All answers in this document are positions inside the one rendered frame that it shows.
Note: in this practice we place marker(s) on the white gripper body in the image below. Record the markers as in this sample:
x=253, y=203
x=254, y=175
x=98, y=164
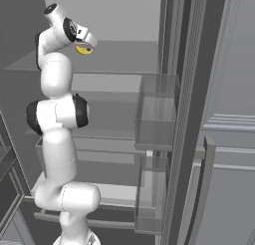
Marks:
x=87, y=40

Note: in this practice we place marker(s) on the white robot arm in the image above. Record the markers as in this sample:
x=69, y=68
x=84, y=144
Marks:
x=56, y=149

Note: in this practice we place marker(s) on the yellow lemon wedge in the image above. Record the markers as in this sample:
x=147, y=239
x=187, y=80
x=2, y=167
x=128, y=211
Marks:
x=83, y=51

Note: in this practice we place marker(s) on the grey glass fridge shelf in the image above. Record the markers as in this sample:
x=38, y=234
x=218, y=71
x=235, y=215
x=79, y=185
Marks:
x=109, y=122
x=113, y=58

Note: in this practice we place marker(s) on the clear fridge door bin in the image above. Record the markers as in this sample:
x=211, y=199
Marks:
x=151, y=196
x=156, y=113

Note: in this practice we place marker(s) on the grey right fridge door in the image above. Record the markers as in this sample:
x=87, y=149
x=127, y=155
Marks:
x=186, y=122

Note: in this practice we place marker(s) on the grey fridge door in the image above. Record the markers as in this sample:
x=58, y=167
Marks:
x=186, y=122
x=10, y=189

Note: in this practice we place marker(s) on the grey tall cupboard panel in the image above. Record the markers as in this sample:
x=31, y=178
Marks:
x=232, y=122

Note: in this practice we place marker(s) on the grey left fridge door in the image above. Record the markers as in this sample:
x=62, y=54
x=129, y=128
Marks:
x=10, y=189

